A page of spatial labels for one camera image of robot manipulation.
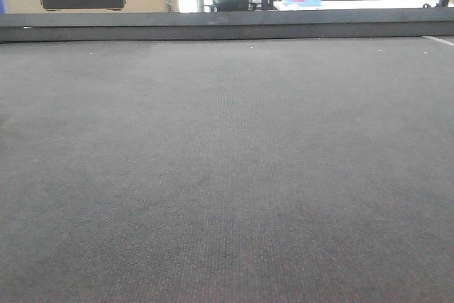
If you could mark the white background table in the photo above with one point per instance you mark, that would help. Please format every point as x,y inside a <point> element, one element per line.
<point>361,4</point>

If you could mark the blue flat tray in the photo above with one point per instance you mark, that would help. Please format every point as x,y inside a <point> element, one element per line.
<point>304,3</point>

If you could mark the blue object far left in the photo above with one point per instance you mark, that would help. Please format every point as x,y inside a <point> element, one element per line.
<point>2,7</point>

